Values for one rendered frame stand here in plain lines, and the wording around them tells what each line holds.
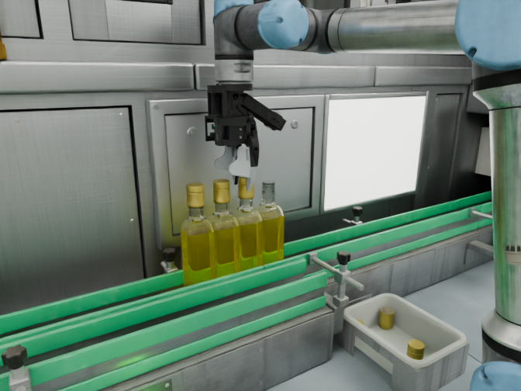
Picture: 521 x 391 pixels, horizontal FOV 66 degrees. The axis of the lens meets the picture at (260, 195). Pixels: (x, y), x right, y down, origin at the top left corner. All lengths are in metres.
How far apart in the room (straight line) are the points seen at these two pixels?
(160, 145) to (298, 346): 0.51
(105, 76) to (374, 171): 0.81
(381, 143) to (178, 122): 0.64
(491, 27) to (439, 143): 1.12
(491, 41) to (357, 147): 0.78
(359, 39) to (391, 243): 0.61
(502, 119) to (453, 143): 1.16
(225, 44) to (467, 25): 0.44
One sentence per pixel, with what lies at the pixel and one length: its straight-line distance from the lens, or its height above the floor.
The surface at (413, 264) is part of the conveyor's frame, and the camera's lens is 1.24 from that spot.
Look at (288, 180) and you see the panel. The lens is 1.07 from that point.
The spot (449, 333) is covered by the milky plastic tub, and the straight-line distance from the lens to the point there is 1.01.
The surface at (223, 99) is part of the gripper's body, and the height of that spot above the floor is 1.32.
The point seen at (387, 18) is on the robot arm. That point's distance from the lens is 0.71.
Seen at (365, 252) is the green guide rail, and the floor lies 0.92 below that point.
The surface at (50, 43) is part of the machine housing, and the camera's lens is 0.87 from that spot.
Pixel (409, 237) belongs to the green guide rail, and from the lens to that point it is 1.22.
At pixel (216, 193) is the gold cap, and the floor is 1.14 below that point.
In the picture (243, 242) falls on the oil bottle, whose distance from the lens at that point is 0.86.
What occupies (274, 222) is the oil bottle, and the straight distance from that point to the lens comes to 0.89.
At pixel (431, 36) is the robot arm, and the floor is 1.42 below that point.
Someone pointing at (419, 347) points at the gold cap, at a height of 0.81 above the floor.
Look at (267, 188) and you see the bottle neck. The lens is 0.87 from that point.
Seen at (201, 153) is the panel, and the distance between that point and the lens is 0.93.
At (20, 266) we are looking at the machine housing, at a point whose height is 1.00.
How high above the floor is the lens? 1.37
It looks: 17 degrees down
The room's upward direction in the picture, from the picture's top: straight up
